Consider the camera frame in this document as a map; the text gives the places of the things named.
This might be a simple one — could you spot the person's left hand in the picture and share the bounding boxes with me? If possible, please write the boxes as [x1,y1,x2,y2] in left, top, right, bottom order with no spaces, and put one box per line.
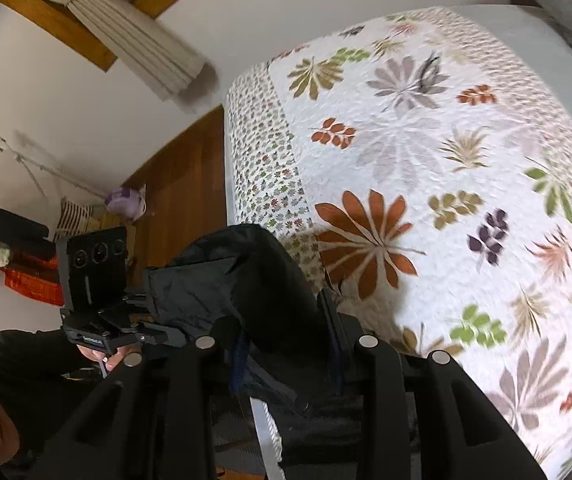
[86,345,128,374]

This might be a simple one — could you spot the purple bag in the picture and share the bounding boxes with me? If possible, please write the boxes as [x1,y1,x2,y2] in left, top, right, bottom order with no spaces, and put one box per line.
[103,186,148,224]

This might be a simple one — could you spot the red cloth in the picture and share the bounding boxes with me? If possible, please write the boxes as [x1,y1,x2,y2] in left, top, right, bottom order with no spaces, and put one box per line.
[0,255,65,307]

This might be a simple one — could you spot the wood-framed side window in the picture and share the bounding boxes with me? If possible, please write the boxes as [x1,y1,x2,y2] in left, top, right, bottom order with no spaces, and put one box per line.
[0,0,242,73]

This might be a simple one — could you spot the tied beige curtain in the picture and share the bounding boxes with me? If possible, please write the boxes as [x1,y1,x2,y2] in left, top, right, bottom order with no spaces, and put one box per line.
[13,0,208,102]

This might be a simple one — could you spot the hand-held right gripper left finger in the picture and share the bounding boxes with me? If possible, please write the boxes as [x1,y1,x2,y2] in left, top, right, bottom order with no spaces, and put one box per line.
[28,317,252,480]

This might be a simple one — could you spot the white clothes pole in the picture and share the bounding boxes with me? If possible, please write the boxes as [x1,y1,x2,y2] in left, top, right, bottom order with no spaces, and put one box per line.
[0,132,113,202]

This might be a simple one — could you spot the black pants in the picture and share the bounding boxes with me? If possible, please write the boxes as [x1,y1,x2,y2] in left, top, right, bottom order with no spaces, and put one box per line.
[143,224,367,461]

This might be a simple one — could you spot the person's left forearm dark sleeve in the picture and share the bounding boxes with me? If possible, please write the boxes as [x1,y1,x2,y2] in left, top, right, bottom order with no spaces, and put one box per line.
[0,329,109,413]

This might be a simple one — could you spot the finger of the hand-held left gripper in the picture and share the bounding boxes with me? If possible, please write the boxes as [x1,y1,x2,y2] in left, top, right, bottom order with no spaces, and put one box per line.
[123,292,156,312]
[136,324,189,350]

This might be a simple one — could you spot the black furniture top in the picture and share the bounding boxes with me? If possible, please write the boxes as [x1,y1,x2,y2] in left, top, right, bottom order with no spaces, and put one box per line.
[0,195,50,242]

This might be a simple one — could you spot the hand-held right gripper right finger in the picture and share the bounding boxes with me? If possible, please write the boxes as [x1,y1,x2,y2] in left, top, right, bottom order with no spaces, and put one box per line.
[316,290,549,480]

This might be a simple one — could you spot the floral quilted bedspread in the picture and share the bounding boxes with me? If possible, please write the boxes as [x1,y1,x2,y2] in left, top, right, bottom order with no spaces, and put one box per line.
[223,5,572,480]

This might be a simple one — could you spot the striped basket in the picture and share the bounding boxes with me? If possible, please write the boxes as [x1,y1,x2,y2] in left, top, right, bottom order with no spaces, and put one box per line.
[53,199,103,244]

